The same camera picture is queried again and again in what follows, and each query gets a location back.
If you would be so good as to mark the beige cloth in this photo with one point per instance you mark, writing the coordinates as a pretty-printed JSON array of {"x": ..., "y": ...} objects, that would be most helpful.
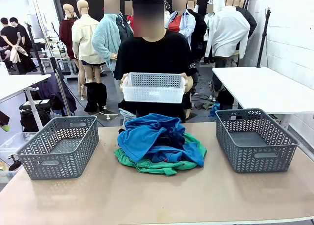
[{"x": 17, "y": 53}]

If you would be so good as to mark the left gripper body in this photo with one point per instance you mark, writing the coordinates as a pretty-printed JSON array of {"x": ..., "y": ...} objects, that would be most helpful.
[{"x": 3, "y": 118}]

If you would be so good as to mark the mannequin in light blue fleece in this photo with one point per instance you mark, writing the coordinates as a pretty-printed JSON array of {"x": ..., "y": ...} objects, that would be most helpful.
[{"x": 105, "y": 38}]

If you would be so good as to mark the blue cloth on floor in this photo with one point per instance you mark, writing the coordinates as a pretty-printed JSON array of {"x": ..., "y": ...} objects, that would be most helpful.
[{"x": 213, "y": 111}]

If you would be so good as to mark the person's left hand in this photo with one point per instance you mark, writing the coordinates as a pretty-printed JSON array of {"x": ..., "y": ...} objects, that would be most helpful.
[{"x": 189, "y": 82}]

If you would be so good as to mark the mannequin in red polo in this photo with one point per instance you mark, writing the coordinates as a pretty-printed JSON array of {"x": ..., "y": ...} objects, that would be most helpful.
[{"x": 129, "y": 19}]

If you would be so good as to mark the grey herringbone basket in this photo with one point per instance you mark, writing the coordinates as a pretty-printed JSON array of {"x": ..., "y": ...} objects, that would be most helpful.
[
  {"x": 257, "y": 163},
  {"x": 61, "y": 166}
]

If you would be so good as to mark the person's right hand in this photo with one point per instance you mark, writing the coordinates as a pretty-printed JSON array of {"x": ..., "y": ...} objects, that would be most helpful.
[{"x": 123, "y": 84}]

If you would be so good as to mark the mannequin in dark red top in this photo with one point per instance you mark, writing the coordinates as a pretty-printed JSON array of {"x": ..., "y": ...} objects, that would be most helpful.
[{"x": 66, "y": 33}]

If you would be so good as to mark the white table with white leg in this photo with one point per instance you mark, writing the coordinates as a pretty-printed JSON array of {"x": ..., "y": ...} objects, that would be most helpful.
[{"x": 14, "y": 85}]

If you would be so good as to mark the black tall boot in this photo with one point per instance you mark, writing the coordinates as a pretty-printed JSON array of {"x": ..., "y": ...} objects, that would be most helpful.
[
  {"x": 102, "y": 95},
  {"x": 90, "y": 97}
]

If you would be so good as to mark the white perforated plastic basket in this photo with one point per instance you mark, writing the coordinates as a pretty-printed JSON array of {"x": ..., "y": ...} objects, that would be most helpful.
[{"x": 152, "y": 93}]

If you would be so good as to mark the large white table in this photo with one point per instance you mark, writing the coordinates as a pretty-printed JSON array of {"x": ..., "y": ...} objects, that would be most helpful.
[{"x": 265, "y": 87}]

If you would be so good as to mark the mannequin in cream jacket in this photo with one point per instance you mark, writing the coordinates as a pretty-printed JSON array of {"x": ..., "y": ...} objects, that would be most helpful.
[{"x": 83, "y": 38}]

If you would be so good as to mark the white metal workbench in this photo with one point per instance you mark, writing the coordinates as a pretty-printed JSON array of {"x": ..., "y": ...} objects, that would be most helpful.
[{"x": 70, "y": 70}]

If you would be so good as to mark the navy cloth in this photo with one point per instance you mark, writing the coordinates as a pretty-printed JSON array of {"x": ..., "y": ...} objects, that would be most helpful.
[{"x": 49, "y": 90}]

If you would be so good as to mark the green garment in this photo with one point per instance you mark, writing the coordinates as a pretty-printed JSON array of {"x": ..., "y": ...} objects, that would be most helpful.
[{"x": 152, "y": 168}]

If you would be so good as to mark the person in black t-shirt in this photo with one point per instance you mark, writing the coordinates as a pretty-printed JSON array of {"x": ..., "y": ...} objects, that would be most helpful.
[{"x": 152, "y": 56}]

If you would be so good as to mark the black bag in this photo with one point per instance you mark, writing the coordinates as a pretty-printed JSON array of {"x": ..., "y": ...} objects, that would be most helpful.
[{"x": 32, "y": 119}]

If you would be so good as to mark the metal stand with pole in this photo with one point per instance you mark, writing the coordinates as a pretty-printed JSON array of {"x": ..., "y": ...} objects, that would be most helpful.
[{"x": 62, "y": 92}]

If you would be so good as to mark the small mannequin in pale top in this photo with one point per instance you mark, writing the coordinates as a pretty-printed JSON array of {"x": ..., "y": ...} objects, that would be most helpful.
[{"x": 208, "y": 19}]

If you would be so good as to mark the bystander in black t-shirt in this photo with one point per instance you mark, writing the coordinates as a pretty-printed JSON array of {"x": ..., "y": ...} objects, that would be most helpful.
[
  {"x": 7, "y": 36},
  {"x": 23, "y": 36}
]

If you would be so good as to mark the mannequin in black jacket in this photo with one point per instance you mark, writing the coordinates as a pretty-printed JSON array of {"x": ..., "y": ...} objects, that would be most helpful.
[
  {"x": 250, "y": 21},
  {"x": 200, "y": 31}
]

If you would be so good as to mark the blue shirt with red mark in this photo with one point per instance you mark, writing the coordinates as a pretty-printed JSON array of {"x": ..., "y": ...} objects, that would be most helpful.
[{"x": 193, "y": 154}]

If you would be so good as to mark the black tripod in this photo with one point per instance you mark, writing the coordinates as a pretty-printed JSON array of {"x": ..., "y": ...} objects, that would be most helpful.
[{"x": 34, "y": 46}]

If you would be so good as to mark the navy blue shorts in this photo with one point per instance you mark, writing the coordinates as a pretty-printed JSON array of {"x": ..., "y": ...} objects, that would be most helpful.
[{"x": 171, "y": 139}]

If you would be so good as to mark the mannequin in white shirt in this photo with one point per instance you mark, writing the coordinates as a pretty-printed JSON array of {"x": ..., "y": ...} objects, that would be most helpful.
[{"x": 228, "y": 31}]

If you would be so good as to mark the black round object with knob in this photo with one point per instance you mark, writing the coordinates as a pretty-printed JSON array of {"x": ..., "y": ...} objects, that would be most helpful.
[{"x": 15, "y": 165}]

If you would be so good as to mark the clear plastic bin with items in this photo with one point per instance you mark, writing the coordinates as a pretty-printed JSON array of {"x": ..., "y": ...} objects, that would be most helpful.
[{"x": 5, "y": 177}]

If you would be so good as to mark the bright blue shirt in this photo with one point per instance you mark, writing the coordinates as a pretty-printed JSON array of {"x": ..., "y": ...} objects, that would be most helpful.
[{"x": 139, "y": 136}]

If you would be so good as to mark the light denim garment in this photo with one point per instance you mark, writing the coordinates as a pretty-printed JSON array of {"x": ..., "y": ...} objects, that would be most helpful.
[{"x": 126, "y": 114}]

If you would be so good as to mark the mannequin base plate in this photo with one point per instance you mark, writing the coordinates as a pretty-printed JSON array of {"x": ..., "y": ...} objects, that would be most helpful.
[{"x": 105, "y": 116}]

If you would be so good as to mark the black light stand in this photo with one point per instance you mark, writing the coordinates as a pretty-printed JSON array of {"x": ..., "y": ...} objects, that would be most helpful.
[{"x": 263, "y": 38}]

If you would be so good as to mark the empty clear plastic bin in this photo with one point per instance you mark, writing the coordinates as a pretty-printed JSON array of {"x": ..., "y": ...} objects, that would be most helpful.
[{"x": 14, "y": 142}]

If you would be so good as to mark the mannequin in red and blue shirts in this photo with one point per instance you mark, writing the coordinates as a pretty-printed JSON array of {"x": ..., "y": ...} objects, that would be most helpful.
[{"x": 186, "y": 24}]

